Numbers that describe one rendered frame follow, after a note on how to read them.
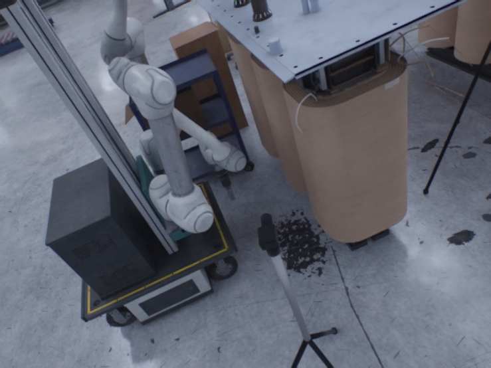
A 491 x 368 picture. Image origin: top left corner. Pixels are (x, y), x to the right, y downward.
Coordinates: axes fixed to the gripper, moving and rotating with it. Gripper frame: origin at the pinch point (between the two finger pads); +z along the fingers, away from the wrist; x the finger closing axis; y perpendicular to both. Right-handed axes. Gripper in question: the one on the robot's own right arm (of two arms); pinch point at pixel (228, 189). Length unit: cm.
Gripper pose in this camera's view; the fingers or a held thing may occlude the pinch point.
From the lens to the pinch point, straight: 209.4
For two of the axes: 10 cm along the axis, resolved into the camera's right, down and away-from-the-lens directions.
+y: -9.1, 4.2, -0.3
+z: 3.0, 7.0, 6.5
